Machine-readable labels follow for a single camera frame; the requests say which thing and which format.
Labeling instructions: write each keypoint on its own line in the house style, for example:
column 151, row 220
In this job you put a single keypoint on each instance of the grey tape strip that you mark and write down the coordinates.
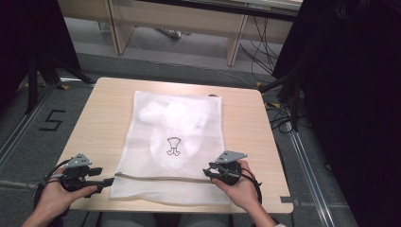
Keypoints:
column 286, row 199

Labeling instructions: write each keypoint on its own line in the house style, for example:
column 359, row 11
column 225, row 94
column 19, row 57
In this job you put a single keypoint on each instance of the person's left hand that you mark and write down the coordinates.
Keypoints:
column 55, row 195

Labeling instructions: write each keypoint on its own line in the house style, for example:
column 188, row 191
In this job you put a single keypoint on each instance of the light wooden desk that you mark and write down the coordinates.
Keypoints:
column 176, row 17

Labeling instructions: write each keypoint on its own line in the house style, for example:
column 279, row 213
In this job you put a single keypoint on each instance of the black curtain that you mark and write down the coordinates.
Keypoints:
column 353, row 94
column 28, row 34

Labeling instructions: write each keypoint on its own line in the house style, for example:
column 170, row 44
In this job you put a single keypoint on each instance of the person's right hand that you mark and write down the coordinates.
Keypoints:
column 246, row 192

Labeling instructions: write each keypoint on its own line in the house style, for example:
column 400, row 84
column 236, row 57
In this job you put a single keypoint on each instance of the black tape floor marking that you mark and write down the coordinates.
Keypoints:
column 52, row 120

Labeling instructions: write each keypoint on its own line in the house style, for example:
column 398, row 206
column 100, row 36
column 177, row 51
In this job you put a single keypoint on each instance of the small dark round object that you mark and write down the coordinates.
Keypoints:
column 212, row 95

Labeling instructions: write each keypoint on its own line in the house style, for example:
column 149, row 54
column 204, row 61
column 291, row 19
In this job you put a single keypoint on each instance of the person's lap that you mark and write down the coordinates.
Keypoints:
column 164, row 220

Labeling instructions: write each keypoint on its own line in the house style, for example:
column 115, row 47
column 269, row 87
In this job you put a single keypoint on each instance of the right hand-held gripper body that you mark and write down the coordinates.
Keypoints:
column 231, row 171

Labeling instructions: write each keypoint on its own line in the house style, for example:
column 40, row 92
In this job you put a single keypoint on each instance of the metal floor rail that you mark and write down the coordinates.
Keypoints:
column 19, row 132
column 310, row 176

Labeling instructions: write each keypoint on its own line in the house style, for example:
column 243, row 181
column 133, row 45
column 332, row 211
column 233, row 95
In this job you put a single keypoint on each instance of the black metal stand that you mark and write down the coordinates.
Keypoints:
column 293, row 94
column 32, row 85

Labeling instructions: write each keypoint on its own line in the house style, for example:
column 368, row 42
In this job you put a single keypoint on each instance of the yellow tape piece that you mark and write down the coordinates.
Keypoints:
column 64, row 87
column 258, row 84
column 275, row 104

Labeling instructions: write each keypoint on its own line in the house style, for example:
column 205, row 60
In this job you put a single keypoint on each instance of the grey power strip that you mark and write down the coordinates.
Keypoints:
column 171, row 33

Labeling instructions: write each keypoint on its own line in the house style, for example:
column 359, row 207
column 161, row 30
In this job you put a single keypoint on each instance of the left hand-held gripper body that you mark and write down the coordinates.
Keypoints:
column 77, row 160

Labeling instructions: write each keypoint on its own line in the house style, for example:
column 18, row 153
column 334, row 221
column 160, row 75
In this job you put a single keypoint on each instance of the white mesh laundry bag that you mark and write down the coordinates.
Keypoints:
column 151, row 189

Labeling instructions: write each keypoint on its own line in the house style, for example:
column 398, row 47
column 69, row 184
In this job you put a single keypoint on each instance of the white garment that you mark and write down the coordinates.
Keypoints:
column 176, row 116

